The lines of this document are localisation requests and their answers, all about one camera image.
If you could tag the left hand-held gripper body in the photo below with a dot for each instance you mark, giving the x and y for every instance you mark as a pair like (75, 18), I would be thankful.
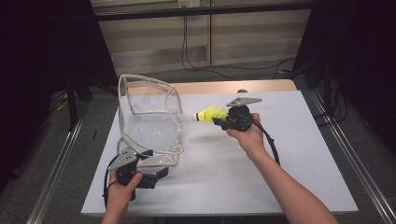
(124, 159)

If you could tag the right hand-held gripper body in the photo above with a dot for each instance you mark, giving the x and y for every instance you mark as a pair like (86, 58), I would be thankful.
(239, 119)

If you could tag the clear plastic bag beige trim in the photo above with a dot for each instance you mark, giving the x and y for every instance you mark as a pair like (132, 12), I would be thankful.
(155, 130)

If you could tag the person's right hand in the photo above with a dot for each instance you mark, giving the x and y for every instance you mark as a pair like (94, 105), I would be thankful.
(250, 141)

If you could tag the person's left hand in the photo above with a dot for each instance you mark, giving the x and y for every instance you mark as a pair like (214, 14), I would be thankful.
(120, 194)

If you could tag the dark table grommet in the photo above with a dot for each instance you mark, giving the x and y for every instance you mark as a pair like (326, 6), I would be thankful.
(242, 91)

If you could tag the small black stick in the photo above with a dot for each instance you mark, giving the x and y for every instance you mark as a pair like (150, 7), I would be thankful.
(94, 134)

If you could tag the white table cover sheet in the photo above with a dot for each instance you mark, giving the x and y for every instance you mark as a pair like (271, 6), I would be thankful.
(218, 193)

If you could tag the beige wooden cabinet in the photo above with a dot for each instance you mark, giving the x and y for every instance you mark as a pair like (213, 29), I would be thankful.
(255, 46)

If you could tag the black metal stand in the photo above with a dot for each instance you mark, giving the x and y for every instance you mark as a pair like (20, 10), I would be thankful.
(327, 90)
(72, 105)

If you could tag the black curtain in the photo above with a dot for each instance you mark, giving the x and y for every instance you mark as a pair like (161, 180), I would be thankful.
(37, 62)
(367, 62)

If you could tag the aluminium floor rail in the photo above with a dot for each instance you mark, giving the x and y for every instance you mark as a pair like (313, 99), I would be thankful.
(351, 155)
(59, 165)

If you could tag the white wall socket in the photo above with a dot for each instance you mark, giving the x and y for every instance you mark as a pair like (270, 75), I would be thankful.
(188, 3)

